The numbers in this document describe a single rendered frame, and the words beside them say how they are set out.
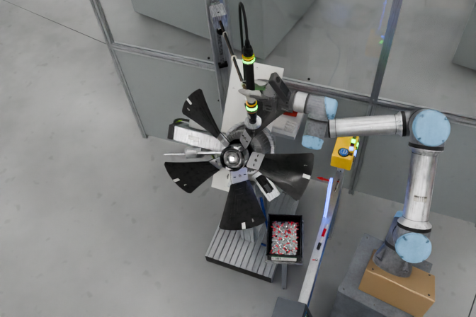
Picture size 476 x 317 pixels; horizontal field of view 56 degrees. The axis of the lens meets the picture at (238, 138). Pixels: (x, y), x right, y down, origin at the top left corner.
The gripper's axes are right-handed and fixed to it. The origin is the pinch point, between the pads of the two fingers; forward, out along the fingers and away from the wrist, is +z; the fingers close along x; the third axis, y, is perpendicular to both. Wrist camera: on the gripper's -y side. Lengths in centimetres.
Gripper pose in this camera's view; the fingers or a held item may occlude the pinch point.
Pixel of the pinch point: (243, 85)
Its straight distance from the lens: 170.7
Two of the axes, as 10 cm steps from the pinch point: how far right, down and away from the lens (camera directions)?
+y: 0.7, 6.1, 7.9
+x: 3.5, -7.5, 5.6
